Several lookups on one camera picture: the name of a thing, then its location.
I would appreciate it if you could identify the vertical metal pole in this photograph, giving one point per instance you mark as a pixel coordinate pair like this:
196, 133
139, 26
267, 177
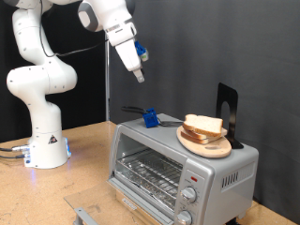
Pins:
107, 87

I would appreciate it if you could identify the round wooden cutting board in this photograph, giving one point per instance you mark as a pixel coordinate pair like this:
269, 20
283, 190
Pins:
212, 150

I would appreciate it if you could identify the black spatula with blue block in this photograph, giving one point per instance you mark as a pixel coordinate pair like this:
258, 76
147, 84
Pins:
150, 118

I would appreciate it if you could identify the black metal bookend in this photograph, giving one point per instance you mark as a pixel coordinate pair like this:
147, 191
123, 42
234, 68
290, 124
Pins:
232, 97

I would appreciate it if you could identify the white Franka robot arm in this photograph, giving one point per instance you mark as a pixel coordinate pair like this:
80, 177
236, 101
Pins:
43, 125

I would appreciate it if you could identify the wooden block under oven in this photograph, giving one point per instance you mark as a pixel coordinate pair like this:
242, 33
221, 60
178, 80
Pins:
137, 218

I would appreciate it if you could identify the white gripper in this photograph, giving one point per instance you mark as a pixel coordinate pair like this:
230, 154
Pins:
129, 57

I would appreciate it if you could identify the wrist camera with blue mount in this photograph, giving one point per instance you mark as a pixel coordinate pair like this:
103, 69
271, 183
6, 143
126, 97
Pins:
140, 50

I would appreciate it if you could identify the silver toaster oven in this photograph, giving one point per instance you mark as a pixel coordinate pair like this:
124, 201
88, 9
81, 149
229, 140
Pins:
218, 187

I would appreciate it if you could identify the white bread slice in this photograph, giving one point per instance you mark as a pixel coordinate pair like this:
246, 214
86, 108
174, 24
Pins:
192, 138
223, 132
203, 123

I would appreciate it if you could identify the silver oven knob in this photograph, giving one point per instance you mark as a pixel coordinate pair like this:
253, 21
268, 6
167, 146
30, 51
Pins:
184, 218
188, 195

